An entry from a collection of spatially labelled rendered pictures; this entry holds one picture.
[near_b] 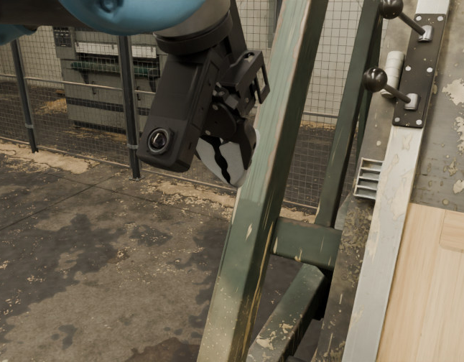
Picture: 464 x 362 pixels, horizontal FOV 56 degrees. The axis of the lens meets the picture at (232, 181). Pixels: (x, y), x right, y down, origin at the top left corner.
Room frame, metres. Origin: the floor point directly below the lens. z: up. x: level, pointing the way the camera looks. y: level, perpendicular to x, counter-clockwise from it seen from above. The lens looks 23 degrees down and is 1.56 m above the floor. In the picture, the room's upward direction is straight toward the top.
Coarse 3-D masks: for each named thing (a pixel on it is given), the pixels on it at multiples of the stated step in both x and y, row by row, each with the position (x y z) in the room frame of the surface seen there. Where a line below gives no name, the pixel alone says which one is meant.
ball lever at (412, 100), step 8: (368, 72) 0.67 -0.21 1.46; (376, 72) 0.66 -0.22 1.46; (384, 72) 0.67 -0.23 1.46; (368, 80) 0.66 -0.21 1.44; (376, 80) 0.66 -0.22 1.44; (384, 80) 0.66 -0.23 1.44; (368, 88) 0.66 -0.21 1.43; (376, 88) 0.66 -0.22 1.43; (384, 88) 0.68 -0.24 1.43; (392, 88) 0.69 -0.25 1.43; (400, 96) 0.70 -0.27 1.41; (408, 96) 0.72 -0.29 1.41; (416, 96) 0.71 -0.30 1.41; (408, 104) 0.71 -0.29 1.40; (416, 104) 0.71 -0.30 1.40
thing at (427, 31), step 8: (384, 0) 0.72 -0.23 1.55; (392, 0) 0.71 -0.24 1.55; (400, 0) 0.71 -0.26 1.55; (384, 8) 0.71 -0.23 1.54; (392, 8) 0.71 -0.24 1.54; (400, 8) 0.71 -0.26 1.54; (384, 16) 0.72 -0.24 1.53; (392, 16) 0.71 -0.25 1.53; (400, 16) 0.74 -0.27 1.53; (408, 24) 0.75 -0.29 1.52; (416, 24) 0.75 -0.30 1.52; (424, 32) 0.76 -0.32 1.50; (432, 32) 0.77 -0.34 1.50; (424, 40) 0.76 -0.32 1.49
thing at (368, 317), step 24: (432, 0) 0.81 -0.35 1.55; (408, 144) 0.69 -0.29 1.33; (384, 168) 0.69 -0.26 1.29; (408, 168) 0.67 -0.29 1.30; (384, 192) 0.66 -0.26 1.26; (408, 192) 0.65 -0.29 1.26; (384, 216) 0.64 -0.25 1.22; (384, 240) 0.62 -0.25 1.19; (384, 264) 0.60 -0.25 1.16; (360, 288) 0.59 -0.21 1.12; (384, 288) 0.58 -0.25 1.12; (360, 312) 0.57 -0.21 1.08; (384, 312) 0.56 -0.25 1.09; (360, 336) 0.55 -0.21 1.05; (360, 360) 0.53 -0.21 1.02
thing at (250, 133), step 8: (240, 120) 0.42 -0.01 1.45; (248, 120) 0.41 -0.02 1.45; (240, 128) 0.41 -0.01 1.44; (248, 128) 0.42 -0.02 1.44; (232, 136) 0.42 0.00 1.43; (240, 136) 0.42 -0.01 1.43; (248, 136) 0.42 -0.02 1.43; (240, 144) 0.42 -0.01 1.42; (248, 144) 0.42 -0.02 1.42; (248, 152) 0.43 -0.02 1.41; (248, 160) 0.43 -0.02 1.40; (248, 168) 0.44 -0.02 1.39
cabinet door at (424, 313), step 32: (416, 224) 0.64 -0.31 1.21; (448, 224) 0.62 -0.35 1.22; (416, 256) 0.61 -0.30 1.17; (448, 256) 0.59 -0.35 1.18; (416, 288) 0.58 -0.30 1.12; (448, 288) 0.57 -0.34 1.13; (384, 320) 0.57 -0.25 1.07; (416, 320) 0.55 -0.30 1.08; (448, 320) 0.54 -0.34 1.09; (384, 352) 0.54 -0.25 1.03; (416, 352) 0.53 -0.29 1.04; (448, 352) 0.52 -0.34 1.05
